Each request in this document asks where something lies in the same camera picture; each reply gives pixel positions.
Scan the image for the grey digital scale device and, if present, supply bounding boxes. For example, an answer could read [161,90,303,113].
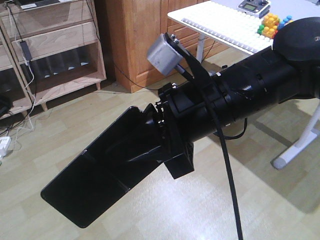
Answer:
[237,0,271,19]

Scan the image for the black smartphone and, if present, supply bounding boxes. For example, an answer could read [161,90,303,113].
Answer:
[40,104,162,228]

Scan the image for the colourful building blocks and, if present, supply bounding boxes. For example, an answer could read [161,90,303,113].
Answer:
[257,13,294,39]

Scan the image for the black braided camera cable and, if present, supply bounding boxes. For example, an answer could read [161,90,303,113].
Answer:
[174,39,248,240]

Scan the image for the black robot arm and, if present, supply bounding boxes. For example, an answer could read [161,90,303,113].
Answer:
[143,17,320,178]

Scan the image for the black power adapter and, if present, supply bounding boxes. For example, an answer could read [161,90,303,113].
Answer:
[19,40,32,61]

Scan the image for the white power strip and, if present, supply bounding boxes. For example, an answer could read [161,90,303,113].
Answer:
[0,136,12,160]

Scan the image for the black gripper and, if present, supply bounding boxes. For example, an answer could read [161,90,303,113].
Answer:
[143,82,221,179]

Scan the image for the orange wooden cabinet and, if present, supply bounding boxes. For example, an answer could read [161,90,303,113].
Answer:
[94,0,241,94]

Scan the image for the wooden shelf unit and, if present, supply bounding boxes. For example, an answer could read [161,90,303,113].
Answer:
[0,0,106,116]

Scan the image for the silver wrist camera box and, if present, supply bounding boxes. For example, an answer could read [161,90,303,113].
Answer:
[147,33,183,76]

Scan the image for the white height adjustable table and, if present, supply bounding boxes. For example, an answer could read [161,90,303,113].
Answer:
[167,0,320,171]

